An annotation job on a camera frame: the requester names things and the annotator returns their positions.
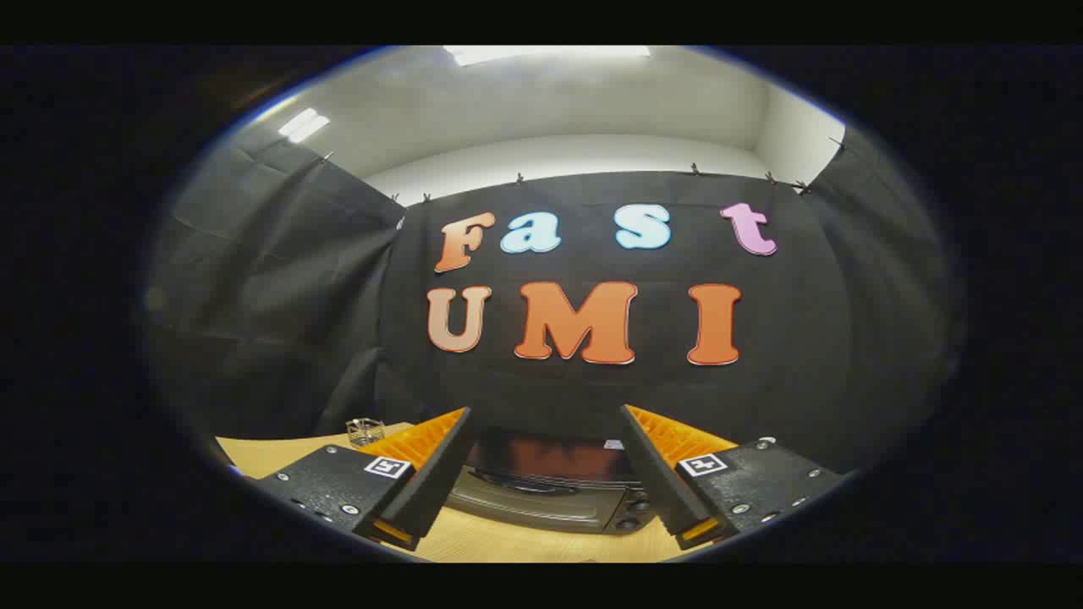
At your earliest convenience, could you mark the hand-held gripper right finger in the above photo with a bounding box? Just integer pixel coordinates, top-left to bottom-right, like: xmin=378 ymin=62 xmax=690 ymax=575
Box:
xmin=620 ymin=403 xmax=847 ymax=551

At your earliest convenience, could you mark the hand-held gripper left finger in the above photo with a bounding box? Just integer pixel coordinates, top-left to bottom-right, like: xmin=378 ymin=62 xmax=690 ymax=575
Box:
xmin=254 ymin=407 xmax=476 ymax=552

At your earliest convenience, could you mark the black toaster oven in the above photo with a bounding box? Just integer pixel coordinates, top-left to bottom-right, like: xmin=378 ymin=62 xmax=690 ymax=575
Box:
xmin=446 ymin=427 xmax=657 ymax=535

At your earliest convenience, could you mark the ceiling light panel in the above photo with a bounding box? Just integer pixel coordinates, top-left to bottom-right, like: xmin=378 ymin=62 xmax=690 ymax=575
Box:
xmin=278 ymin=107 xmax=331 ymax=145
xmin=442 ymin=45 xmax=652 ymax=67

